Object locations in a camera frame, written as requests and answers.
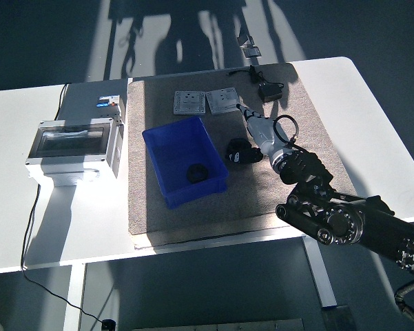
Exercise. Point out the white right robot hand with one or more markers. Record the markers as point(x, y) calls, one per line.
point(263, 134)

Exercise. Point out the black plastic nut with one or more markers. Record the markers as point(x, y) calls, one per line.
point(193, 176)
point(239, 145)

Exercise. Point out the blue plastic box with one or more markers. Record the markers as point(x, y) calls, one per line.
point(179, 148)

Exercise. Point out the black power adapter plug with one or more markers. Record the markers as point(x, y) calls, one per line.
point(269, 93)

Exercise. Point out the grey square metal plate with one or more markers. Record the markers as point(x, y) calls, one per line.
point(189, 102)
point(224, 100)

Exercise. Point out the small grey floor block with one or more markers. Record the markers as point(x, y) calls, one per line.
point(252, 51)

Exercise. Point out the grey-brown mat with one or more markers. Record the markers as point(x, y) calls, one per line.
point(193, 217)

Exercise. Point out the circuit breaker with blue label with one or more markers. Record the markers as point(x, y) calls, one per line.
point(106, 101)

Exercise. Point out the beige foam underlay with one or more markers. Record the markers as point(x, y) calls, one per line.
point(141, 242)

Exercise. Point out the white table leg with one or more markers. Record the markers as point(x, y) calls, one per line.
point(74, 293)
point(327, 293)

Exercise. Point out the dark floor block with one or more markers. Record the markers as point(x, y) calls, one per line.
point(337, 319)

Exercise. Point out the black floor plug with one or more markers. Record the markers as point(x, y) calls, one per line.
point(108, 324)

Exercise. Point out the small dark floor bracket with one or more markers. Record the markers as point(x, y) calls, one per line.
point(244, 37)

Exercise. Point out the grey enclosure with clear lid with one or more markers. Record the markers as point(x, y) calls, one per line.
point(72, 141)

